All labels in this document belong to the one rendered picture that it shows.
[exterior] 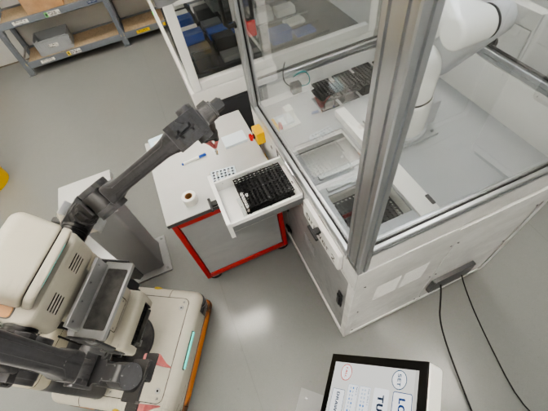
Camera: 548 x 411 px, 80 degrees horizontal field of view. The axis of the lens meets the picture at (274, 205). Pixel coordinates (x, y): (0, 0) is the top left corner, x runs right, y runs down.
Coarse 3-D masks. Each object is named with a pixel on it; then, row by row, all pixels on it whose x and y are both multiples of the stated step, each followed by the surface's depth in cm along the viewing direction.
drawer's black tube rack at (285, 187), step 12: (264, 168) 147; (276, 168) 146; (240, 180) 144; (252, 180) 143; (264, 180) 142; (276, 180) 145; (288, 180) 141; (240, 192) 144; (252, 192) 139; (264, 192) 138; (276, 192) 138; (288, 192) 141; (252, 204) 136; (264, 204) 139
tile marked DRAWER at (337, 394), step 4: (336, 388) 86; (332, 392) 86; (336, 392) 85; (340, 392) 84; (344, 392) 83; (332, 396) 86; (336, 396) 84; (340, 396) 83; (332, 400) 85; (336, 400) 84; (340, 400) 83; (332, 404) 84; (336, 404) 83; (340, 404) 82; (332, 408) 84; (336, 408) 83; (340, 408) 82
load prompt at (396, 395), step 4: (396, 392) 71; (400, 392) 71; (392, 396) 72; (396, 396) 71; (400, 396) 70; (404, 396) 69; (408, 396) 69; (412, 396) 68; (392, 400) 71; (396, 400) 70; (400, 400) 70; (404, 400) 69; (408, 400) 68; (412, 400) 68; (392, 404) 71; (396, 404) 70; (400, 404) 69; (404, 404) 68; (408, 404) 68; (392, 408) 70; (396, 408) 70; (400, 408) 69; (404, 408) 68; (408, 408) 68
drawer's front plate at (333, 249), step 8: (304, 200) 130; (304, 208) 134; (312, 208) 128; (312, 216) 127; (312, 224) 132; (320, 224) 123; (328, 232) 121; (320, 240) 129; (328, 240) 119; (328, 248) 123; (336, 248) 117; (336, 256) 117; (336, 264) 122
